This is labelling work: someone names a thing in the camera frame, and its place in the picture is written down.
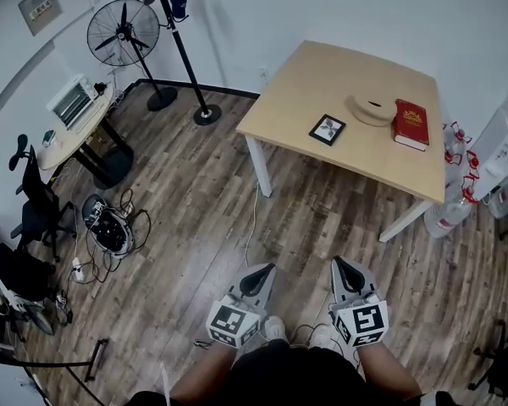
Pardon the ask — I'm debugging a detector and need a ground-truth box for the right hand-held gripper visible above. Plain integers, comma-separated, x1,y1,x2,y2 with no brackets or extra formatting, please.
329,256,391,348

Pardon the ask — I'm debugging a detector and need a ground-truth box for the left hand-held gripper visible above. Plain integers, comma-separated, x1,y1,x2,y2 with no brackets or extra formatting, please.
206,262,277,348

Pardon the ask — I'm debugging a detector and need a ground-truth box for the black framed photo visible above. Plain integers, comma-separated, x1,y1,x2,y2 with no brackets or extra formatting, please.
308,113,347,148

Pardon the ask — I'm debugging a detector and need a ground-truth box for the person's left forearm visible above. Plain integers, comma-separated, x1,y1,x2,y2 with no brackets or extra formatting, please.
168,340,238,406

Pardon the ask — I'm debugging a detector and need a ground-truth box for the person's right forearm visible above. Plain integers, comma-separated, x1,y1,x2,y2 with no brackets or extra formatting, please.
357,343,424,399

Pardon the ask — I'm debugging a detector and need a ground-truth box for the person's left white shoe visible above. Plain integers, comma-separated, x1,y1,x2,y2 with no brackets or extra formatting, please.
260,315,287,342

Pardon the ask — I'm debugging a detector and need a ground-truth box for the person's white shoe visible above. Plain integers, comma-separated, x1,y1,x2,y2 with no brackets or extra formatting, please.
306,323,335,348
260,315,287,342

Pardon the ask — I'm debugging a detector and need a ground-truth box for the person's right white shoe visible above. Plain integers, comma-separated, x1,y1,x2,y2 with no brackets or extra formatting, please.
306,323,335,348

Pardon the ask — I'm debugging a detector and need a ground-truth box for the person's black clothing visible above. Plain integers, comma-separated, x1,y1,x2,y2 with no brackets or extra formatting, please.
129,338,465,406

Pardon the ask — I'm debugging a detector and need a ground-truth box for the black and white floor device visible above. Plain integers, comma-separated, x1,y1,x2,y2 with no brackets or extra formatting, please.
81,193,135,256

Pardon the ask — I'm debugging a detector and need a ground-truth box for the red hardcover book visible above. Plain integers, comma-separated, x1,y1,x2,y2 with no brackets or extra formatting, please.
391,98,431,152

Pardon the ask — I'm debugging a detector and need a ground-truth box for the beige coiled round roll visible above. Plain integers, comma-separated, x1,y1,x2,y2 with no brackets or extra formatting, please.
346,94,398,129

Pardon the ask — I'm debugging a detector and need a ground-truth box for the white power strip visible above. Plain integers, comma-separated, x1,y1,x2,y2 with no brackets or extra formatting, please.
70,256,86,283

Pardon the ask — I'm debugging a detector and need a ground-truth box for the white water dispenser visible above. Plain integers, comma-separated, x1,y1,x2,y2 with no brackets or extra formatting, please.
465,106,508,202

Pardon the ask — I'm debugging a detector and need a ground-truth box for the round beige table black base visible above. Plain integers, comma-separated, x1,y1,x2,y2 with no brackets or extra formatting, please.
36,83,135,190

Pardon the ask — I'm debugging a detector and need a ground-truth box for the black office chair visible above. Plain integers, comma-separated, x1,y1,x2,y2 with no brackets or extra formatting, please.
8,133,78,264

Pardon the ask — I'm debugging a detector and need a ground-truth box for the black bag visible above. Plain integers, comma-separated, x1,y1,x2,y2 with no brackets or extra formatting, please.
0,243,56,302

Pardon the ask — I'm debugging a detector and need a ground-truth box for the small green and white item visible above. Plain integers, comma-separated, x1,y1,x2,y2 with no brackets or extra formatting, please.
40,129,63,150

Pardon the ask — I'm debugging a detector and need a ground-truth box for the dark baseball cap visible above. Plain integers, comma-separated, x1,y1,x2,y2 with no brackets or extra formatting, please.
168,0,190,20

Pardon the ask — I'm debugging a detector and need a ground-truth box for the white power cable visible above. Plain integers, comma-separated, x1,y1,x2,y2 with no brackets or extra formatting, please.
243,179,262,270

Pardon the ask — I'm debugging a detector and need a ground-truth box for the black pedestal fan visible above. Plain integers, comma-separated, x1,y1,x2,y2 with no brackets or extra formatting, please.
86,0,179,112

